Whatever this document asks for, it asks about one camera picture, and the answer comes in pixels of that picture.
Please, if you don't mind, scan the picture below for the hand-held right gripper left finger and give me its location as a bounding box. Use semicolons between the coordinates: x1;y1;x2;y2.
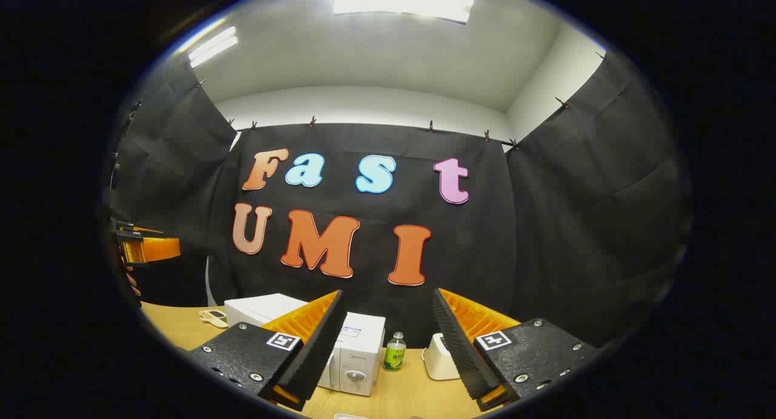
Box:
185;289;349;412

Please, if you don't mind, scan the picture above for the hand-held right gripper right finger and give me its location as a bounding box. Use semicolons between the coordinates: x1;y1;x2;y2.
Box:
432;287;601;412

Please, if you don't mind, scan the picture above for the white microwave oven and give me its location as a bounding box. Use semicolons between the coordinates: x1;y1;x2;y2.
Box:
224;293;386;397

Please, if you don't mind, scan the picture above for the white toaster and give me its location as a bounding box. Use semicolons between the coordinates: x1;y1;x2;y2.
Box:
421;333;461;381

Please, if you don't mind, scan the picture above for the green drink bottle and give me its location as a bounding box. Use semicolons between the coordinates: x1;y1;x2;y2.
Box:
383;332;407;372

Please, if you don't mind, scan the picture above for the ceiling light panel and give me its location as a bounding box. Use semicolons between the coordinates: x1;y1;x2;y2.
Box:
332;0;475;24
188;26;239;69

